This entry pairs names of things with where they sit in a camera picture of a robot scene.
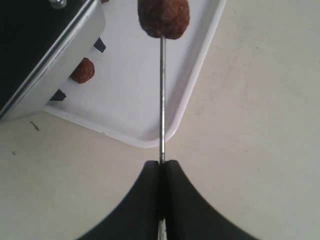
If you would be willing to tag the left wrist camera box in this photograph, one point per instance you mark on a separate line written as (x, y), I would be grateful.
(41, 44)

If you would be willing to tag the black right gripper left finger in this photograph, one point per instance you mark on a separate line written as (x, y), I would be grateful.
(136, 216)

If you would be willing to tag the thin metal skewer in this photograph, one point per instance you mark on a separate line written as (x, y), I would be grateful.
(162, 142)

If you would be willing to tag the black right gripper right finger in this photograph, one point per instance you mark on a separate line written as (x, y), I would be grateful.
(188, 216)

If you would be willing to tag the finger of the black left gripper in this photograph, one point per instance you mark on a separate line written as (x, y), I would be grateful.
(99, 45)
(58, 96)

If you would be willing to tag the white rectangular plastic tray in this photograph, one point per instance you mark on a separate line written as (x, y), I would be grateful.
(122, 100)

